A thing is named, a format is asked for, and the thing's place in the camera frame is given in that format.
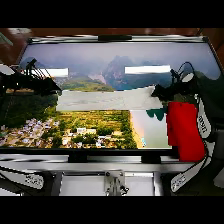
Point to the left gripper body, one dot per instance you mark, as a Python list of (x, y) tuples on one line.
[(49, 86)]

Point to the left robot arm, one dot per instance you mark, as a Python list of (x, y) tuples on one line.
[(20, 81)]

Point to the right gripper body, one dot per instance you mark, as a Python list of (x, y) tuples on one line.
[(160, 92)]

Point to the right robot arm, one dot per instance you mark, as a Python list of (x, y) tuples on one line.
[(204, 120)]

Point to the red garment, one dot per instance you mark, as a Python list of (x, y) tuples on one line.
[(185, 133)]

